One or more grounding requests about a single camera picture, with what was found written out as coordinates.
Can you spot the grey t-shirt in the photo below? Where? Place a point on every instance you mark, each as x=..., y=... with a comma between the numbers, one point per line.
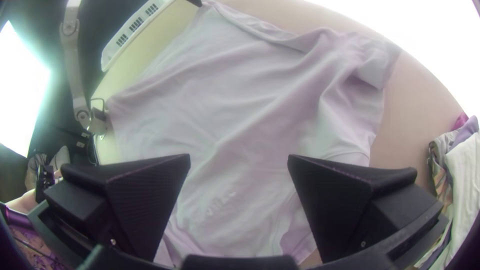
x=240, y=112

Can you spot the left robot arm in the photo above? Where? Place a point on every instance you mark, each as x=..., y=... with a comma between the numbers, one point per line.
x=71, y=56

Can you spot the heap of clothes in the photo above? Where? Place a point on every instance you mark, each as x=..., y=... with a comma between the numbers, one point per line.
x=463, y=176

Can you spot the white laundry basket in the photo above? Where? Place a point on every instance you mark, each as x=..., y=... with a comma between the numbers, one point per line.
x=131, y=30

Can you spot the person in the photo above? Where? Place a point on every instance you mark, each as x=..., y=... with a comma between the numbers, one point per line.
x=22, y=202

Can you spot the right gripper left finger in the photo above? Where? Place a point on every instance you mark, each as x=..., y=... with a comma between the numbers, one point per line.
x=142, y=195

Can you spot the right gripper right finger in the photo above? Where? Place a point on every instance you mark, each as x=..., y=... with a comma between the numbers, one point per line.
x=337, y=202

